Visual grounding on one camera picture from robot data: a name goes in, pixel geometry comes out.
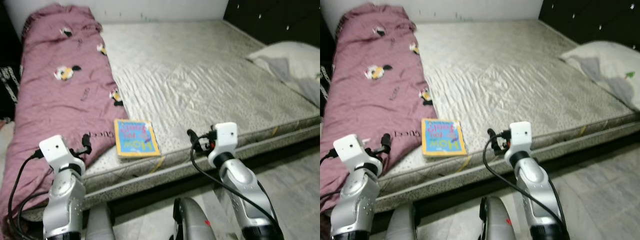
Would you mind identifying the blue and yellow children's book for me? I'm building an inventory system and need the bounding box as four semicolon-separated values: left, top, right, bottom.
421;118;467;158
114;118;162;159

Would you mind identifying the white printed pillow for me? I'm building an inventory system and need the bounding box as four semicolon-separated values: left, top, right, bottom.
560;40;640;112
247;41;321;108

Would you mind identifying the pink printed blanket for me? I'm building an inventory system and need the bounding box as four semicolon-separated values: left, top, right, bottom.
320;2;441;213
0;4;130;236

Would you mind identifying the grey quilted mattress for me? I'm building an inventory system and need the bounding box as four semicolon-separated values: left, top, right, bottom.
340;19;640;213
22;19;321;221

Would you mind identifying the silver left robot leg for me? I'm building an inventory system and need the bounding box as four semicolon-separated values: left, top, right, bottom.
385;202;426;240
85;202;116;240

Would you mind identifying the silver robot leg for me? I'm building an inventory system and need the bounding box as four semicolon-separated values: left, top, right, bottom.
385;202;426;240
85;202;116;240
479;196;521;240
172;197;217;240

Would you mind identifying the black patterned cloth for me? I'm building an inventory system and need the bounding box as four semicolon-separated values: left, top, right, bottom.
320;65;335;121
0;62;22;121

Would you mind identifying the silver right robot leg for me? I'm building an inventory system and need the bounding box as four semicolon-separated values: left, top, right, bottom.
479;196;521;240
172;197;217;240

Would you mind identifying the black tufted headboard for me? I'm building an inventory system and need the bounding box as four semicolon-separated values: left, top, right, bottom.
539;0;640;51
222;0;321;48

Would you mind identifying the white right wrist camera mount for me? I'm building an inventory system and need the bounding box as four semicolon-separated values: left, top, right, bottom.
207;122;239;161
504;121;534;159

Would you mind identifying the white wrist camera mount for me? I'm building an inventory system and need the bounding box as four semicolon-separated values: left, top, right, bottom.
39;135;86;169
504;121;534;159
207;122;239;161
333;134;381;169

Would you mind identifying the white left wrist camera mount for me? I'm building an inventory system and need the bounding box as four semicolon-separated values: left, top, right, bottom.
39;135;86;169
333;134;381;169

